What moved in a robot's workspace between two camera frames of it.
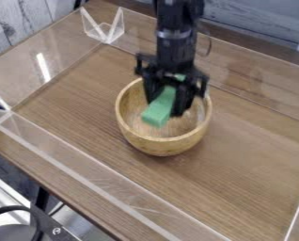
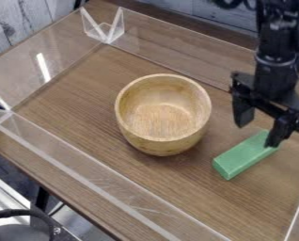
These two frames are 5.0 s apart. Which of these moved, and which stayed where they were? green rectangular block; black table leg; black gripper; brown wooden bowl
Moved: black gripper; green rectangular block
Stayed: black table leg; brown wooden bowl
